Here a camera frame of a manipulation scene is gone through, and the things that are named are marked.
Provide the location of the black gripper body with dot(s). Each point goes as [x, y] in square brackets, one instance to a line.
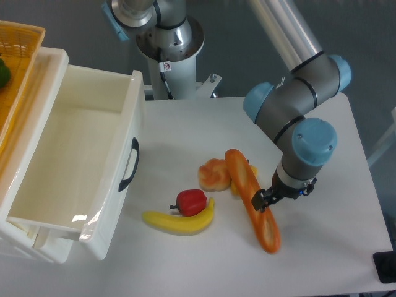
[282, 190]

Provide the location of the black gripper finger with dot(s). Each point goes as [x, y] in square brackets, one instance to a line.
[264, 198]

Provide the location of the long orange baguette bread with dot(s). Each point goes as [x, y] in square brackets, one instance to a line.
[264, 224]

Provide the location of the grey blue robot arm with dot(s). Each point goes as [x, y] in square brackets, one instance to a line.
[279, 111]

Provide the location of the round orange bread roll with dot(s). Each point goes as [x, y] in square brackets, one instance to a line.
[214, 176]

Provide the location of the yellow bell pepper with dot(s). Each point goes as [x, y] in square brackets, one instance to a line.
[234, 189]

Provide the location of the red bell pepper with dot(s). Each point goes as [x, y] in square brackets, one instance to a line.
[190, 202]

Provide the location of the yellow banana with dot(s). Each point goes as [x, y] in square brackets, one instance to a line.
[180, 225]

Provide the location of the black device at edge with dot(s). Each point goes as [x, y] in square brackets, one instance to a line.
[385, 266]

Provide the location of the white plastic drawer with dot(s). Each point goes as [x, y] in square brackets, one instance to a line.
[87, 155]

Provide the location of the green bell pepper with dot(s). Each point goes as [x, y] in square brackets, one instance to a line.
[5, 73]

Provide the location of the yellow woven basket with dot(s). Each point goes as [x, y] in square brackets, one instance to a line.
[19, 47]

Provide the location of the white chair frame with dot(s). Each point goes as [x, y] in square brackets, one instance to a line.
[384, 143]

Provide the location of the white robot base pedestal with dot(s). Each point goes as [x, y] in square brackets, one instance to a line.
[171, 54]

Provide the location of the white drawer cabinet frame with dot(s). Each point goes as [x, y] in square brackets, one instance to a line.
[25, 240]

